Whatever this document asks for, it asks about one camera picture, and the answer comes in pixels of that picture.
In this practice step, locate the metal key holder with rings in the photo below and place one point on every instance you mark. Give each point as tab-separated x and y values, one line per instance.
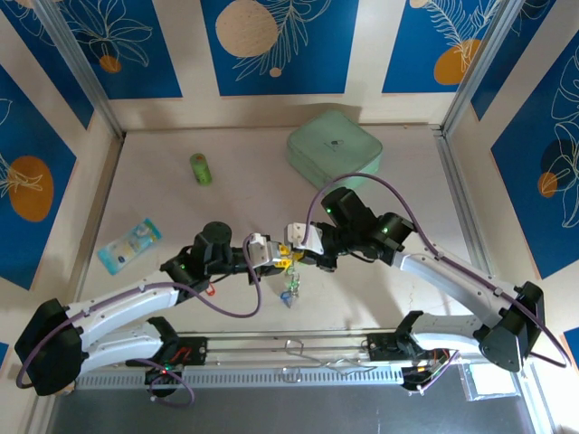
294	273

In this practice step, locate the green key tag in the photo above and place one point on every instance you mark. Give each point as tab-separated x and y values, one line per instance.
295	285

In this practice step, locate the blue key tag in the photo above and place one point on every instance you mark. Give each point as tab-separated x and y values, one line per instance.
286	298

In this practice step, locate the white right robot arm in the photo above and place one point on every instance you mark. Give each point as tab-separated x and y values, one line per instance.
452	276

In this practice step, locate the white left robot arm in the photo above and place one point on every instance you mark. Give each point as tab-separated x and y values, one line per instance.
126	300

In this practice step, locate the key with red tag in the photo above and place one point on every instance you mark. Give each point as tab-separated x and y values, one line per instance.
210	289

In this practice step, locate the mint green zippered pouch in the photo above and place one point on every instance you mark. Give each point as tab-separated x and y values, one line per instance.
335	149

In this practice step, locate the light blue wipes packet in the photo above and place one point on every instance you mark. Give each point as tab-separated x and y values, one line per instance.
129	246

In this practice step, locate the small green bottle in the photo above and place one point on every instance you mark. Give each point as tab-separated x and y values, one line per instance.
201	169

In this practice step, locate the black controller board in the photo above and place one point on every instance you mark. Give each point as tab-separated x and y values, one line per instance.
160	375

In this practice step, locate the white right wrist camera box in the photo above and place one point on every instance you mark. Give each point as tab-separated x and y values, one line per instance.
300	235

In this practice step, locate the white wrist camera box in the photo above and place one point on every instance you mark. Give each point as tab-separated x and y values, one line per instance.
300	235
262	248

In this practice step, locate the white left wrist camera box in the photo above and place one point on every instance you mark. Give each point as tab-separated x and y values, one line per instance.
262	248

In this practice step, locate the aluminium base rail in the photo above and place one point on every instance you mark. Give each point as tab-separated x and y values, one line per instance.
249	336

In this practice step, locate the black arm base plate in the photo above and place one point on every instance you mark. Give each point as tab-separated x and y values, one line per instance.
190	350
380	348

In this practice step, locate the aluminium table side rail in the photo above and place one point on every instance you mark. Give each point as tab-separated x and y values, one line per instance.
97	203
461	203

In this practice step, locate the aluminium frame post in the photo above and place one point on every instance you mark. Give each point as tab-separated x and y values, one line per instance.
77	68
479	68

